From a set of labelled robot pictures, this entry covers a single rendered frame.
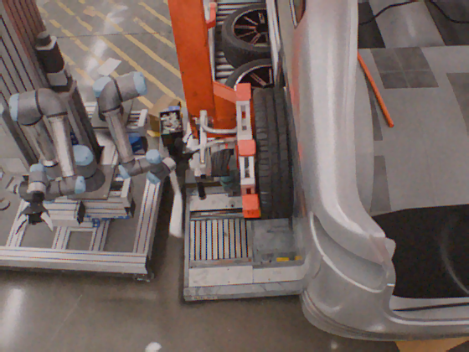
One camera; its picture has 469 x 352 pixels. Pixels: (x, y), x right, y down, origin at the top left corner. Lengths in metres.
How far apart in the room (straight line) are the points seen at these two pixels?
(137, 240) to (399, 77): 1.78
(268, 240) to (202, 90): 0.95
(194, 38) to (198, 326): 1.62
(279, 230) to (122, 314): 1.07
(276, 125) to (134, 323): 1.52
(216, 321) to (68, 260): 0.97
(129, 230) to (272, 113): 1.31
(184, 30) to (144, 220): 1.23
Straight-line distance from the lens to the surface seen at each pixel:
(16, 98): 2.38
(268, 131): 2.38
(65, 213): 2.81
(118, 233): 3.30
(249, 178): 2.42
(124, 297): 3.32
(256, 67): 3.70
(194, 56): 2.78
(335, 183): 1.57
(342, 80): 1.75
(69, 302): 3.41
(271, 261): 3.11
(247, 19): 4.20
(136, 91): 2.52
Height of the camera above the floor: 2.90
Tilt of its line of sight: 53 degrees down
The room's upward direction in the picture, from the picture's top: 5 degrees counter-clockwise
